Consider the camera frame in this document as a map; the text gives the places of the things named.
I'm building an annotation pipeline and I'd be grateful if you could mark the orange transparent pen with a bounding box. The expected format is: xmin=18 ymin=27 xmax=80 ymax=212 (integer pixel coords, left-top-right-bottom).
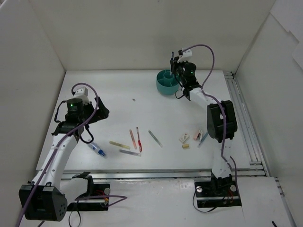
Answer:
xmin=129 ymin=129 xmax=137 ymax=149

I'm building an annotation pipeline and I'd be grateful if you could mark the red gel pen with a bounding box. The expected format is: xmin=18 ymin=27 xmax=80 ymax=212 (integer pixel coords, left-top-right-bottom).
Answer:
xmin=136 ymin=127 xmax=143 ymax=153

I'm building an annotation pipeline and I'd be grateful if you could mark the blue ballpoint pen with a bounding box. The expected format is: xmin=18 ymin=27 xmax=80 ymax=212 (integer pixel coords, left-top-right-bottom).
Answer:
xmin=170 ymin=51 xmax=174 ymax=76

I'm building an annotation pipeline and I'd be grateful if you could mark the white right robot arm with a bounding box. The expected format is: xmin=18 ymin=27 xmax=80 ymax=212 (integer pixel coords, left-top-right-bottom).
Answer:
xmin=170 ymin=57 xmax=238 ymax=195

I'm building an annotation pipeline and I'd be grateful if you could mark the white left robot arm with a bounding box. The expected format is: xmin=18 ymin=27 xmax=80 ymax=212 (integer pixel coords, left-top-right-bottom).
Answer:
xmin=18 ymin=94 xmax=109 ymax=221

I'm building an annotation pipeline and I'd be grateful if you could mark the teal round compartment organizer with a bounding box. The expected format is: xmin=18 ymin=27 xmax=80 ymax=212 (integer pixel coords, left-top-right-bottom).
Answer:
xmin=156 ymin=70 xmax=180 ymax=96

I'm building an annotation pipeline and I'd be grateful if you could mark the white blue correction tape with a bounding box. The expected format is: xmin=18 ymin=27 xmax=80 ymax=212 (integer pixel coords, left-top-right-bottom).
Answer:
xmin=87 ymin=142 xmax=106 ymax=157

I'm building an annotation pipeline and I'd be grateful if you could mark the yellow transparent pen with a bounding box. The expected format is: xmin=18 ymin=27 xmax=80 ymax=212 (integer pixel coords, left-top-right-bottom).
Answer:
xmin=109 ymin=141 xmax=130 ymax=149

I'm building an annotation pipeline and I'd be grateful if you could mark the green grey transparent pen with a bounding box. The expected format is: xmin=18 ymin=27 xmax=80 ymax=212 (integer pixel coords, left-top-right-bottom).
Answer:
xmin=148 ymin=130 xmax=163 ymax=148

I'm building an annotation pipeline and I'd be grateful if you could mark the white boxed eraser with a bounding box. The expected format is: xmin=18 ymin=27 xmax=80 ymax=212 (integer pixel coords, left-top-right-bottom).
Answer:
xmin=179 ymin=133 xmax=190 ymax=144

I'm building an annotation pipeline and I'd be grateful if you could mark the light blue pen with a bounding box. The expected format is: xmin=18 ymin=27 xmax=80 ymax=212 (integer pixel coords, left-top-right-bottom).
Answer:
xmin=198 ymin=132 xmax=209 ymax=147

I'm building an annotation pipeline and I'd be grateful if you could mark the small tan eraser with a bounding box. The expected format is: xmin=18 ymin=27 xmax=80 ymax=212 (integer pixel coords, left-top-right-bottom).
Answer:
xmin=182 ymin=144 xmax=189 ymax=149

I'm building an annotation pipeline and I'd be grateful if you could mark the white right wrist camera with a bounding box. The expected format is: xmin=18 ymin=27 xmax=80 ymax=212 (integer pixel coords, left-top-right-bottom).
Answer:
xmin=178 ymin=49 xmax=192 ymax=61

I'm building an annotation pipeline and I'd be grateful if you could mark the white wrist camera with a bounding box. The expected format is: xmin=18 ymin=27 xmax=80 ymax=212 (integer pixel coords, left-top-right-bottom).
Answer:
xmin=73 ymin=87 xmax=90 ymax=105
xmin=178 ymin=49 xmax=192 ymax=61

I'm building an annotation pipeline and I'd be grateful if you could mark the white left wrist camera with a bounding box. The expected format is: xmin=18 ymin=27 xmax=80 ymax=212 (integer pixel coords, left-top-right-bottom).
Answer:
xmin=73 ymin=87 xmax=90 ymax=105

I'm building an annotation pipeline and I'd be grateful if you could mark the aluminium front rail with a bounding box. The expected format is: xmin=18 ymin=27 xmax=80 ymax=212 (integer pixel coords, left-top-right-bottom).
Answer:
xmin=58 ymin=169 xmax=211 ymax=180

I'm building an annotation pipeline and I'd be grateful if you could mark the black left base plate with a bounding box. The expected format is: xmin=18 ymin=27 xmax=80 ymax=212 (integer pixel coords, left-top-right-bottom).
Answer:
xmin=67 ymin=183 xmax=110 ymax=212

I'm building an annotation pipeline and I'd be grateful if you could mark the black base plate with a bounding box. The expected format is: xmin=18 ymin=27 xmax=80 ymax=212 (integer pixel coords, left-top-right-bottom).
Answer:
xmin=193 ymin=179 xmax=242 ymax=212
xmin=67 ymin=183 xmax=110 ymax=212

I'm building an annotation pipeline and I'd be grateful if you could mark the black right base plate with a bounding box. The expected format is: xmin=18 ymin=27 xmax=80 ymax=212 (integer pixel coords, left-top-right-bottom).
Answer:
xmin=193 ymin=179 xmax=242 ymax=212

